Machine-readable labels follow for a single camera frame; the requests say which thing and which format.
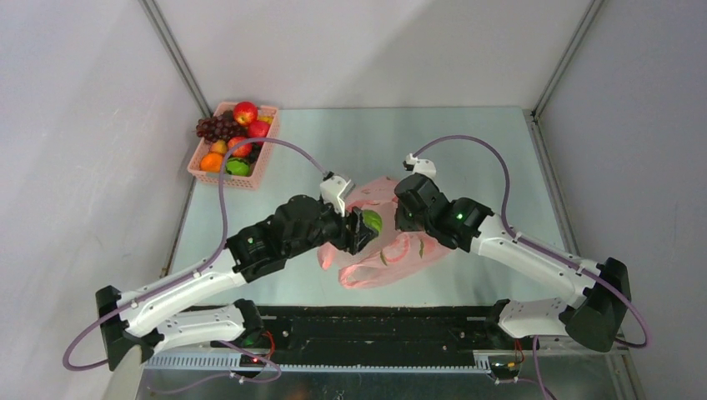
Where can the red yellow fake apple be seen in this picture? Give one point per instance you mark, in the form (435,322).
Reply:
(239,147)

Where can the pink printed plastic bag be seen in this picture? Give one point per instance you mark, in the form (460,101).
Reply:
(393,255)

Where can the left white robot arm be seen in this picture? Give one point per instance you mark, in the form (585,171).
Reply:
(161,315)

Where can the black fake grape bunch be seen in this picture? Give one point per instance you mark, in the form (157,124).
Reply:
(253,156)

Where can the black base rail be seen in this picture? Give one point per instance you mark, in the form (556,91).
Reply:
(378,337)

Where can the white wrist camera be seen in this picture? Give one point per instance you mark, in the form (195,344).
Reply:
(333,191)
(422,166)

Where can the green bumpy fake fruit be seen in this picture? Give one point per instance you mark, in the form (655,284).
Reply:
(373,220)

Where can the red apple at basket back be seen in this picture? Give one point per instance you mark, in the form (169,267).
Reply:
(245,113)

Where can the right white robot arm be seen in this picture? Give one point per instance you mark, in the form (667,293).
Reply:
(590,298)

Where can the green striped fake watermelon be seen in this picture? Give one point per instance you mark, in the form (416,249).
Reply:
(237,166)

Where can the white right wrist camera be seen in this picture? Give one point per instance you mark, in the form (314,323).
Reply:
(422,166)

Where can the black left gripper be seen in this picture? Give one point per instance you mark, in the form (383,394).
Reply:
(343,239)

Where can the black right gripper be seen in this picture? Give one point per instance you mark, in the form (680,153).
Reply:
(402,224)

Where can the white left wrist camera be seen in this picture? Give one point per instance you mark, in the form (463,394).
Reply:
(333,191)

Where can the pink plastic perforated basket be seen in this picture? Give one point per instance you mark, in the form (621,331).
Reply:
(253,181)

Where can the dark purple fake grapes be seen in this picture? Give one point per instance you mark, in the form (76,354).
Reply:
(221,127)

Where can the orange fake peach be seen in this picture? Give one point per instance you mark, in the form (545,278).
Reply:
(219,147)

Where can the orange fake orange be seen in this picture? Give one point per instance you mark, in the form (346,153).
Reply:
(211,162)

